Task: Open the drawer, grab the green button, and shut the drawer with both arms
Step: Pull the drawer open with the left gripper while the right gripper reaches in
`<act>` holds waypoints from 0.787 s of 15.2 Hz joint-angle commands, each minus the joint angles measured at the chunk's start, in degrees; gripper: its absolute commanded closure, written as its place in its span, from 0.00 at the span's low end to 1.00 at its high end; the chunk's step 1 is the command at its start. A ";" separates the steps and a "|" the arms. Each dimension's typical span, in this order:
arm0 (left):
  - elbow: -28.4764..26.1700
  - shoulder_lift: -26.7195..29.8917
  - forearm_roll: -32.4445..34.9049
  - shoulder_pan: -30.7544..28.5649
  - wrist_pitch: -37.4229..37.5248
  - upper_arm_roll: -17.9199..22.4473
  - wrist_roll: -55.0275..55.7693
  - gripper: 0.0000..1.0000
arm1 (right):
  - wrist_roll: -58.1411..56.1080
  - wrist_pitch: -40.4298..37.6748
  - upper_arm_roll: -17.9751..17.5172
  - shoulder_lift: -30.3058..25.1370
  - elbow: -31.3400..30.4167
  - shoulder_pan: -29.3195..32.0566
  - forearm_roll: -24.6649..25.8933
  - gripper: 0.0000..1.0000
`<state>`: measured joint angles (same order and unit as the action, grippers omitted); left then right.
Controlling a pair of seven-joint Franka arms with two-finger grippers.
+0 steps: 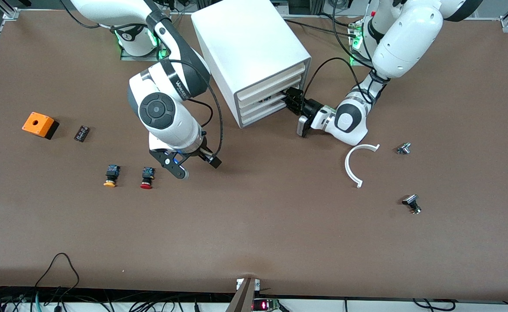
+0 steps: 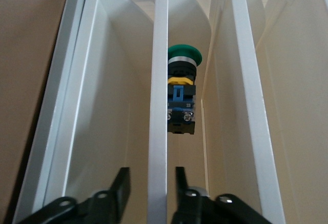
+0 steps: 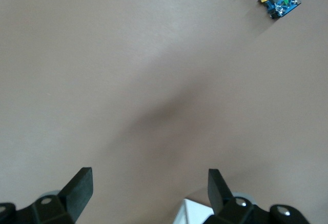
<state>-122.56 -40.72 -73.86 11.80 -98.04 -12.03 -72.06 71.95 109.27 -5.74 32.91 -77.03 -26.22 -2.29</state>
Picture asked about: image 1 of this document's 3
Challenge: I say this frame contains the white plastic bin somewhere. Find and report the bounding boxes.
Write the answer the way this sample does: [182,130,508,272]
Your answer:
[240,89,290,120]

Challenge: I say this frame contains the red push button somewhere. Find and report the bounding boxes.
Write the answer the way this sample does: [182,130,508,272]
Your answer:
[140,166,156,190]

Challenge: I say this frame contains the yellow push button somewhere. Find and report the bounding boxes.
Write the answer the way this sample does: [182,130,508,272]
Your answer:
[103,164,121,188]

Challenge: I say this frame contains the small device with red display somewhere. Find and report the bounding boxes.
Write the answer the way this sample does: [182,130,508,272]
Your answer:
[253,298,282,312]

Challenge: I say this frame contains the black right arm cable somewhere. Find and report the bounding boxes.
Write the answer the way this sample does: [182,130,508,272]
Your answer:
[59,0,225,159]

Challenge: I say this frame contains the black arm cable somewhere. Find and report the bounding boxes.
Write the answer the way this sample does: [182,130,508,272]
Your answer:
[59,0,225,159]
[301,0,393,104]

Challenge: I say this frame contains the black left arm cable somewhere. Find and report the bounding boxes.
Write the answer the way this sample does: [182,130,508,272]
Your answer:
[301,0,393,104]

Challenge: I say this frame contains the white C-shaped plastic ring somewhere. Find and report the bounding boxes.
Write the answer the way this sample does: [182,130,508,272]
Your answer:
[344,143,381,189]

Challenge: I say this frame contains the black cable across table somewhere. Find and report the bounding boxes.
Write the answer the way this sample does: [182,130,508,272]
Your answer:
[283,13,362,39]

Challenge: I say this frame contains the aluminium right arm base plate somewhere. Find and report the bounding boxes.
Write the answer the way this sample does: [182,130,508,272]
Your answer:
[120,26,168,62]

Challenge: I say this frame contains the black and silver switch part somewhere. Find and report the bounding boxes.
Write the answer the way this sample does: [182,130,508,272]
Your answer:
[401,194,422,215]

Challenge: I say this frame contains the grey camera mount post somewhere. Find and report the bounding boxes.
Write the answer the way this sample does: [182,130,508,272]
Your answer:
[226,277,261,312]

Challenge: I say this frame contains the orange button enclosure box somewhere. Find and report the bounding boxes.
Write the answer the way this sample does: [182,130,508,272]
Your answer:
[22,112,60,140]

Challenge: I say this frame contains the thin black looped cable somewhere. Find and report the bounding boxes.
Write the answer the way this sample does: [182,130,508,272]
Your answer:
[35,253,80,299]

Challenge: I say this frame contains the black cable bundle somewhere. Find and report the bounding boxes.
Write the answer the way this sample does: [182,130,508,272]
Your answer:
[0,285,237,312]

